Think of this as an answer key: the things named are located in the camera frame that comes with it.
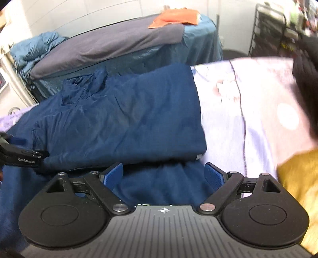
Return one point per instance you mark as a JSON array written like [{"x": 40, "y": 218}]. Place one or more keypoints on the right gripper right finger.
[{"x": 225, "y": 186}]

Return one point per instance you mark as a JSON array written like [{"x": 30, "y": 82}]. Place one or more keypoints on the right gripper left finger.
[{"x": 101, "y": 185}]

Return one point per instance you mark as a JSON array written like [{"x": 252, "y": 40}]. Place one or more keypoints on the navy blue padded jacket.
[{"x": 151, "y": 123}]

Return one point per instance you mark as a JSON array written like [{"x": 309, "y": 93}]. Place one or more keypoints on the white appliance with panel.
[{"x": 14, "y": 93}]

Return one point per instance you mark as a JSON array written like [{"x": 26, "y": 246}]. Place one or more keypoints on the purple floral bed sheet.
[{"x": 253, "y": 114}]

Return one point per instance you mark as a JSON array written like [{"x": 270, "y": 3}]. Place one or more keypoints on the mustard yellow cloth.
[{"x": 298, "y": 175}]

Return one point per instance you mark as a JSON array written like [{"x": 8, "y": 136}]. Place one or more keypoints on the blue crumpled duvet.
[{"x": 27, "y": 53}]

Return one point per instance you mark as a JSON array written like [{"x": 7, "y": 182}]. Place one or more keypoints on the orange cloth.
[{"x": 176, "y": 16}]

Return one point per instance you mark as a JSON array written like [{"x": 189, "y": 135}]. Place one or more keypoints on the black wire rack shelf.
[{"x": 273, "y": 34}]

